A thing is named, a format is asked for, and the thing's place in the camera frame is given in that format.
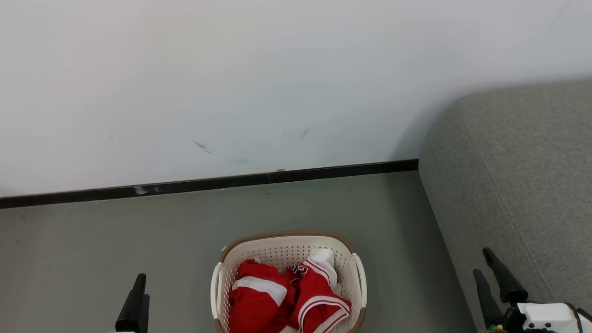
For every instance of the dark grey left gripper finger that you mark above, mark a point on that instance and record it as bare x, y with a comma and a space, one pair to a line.
145, 317
134, 310

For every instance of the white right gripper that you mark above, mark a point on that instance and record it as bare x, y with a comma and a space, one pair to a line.
548, 317

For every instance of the red garment with white band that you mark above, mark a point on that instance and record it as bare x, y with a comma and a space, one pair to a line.
256, 303

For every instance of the red jersey with black number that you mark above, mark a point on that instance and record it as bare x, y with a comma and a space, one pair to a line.
319, 300

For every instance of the grey fabric sofa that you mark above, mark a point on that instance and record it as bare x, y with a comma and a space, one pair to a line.
518, 185

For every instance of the cream perforated plastic laundry basket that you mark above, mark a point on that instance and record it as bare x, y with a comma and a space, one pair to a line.
282, 252

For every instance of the black wall baseboard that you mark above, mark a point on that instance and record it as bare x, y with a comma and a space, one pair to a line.
208, 183

